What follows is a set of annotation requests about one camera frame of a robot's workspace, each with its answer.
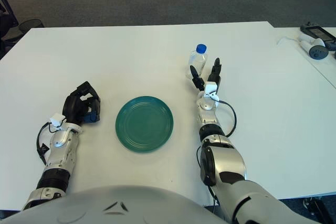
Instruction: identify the green round plate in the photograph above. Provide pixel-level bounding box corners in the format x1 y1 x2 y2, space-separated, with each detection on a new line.
115 95 174 153

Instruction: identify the clear bottle with blue cap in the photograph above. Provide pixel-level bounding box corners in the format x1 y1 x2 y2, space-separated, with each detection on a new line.
185 44 208 80

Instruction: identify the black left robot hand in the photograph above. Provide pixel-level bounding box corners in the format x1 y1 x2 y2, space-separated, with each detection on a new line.
62 81 102 125

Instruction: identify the white and grey VR controller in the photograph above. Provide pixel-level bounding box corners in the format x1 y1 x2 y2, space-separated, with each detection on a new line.
298 35 329 59

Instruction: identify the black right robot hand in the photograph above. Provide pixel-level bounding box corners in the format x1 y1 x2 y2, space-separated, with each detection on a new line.
189 57 223 92

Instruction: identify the black office chair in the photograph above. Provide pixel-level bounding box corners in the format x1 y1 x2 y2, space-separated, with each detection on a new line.
0 0 23 51

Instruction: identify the grey robot torso shell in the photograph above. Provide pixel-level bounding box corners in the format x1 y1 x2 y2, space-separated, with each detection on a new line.
0 185 232 224

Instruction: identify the black handheld remote with screen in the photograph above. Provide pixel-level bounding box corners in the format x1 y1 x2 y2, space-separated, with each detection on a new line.
300 23 336 49

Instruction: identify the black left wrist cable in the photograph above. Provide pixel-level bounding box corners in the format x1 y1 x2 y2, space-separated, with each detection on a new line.
36 123 55 164

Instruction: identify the black table base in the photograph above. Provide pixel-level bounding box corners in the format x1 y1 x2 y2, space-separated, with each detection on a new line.
303 197 336 224

